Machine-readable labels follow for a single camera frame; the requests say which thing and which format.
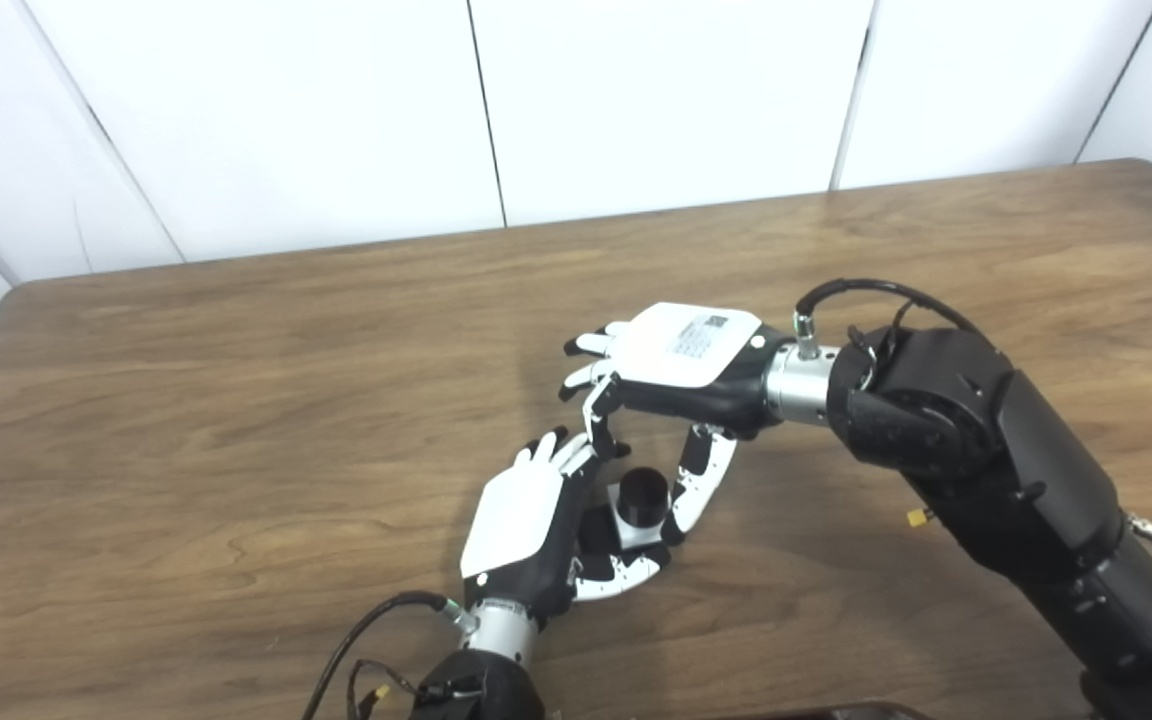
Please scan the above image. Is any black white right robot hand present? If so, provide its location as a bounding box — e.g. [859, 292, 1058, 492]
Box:
[558, 302, 797, 546]

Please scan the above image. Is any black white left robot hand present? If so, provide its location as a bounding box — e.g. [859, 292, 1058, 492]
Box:
[460, 428, 672, 621]

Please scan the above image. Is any white square piece with hole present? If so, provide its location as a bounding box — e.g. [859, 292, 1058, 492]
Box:
[614, 505, 673, 551]

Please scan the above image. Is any black peg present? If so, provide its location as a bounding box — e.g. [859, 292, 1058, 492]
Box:
[581, 466, 672, 576]

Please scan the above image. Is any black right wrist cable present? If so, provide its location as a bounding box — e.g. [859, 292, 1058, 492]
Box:
[794, 278, 982, 361]

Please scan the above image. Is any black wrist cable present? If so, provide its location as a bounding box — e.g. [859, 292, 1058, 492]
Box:
[301, 590, 477, 720]
[794, 278, 982, 361]

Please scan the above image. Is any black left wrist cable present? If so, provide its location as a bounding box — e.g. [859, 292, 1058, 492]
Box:
[301, 590, 477, 720]

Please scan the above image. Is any thin left wire yellow connector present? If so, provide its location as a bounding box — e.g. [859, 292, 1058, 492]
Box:
[348, 658, 422, 720]

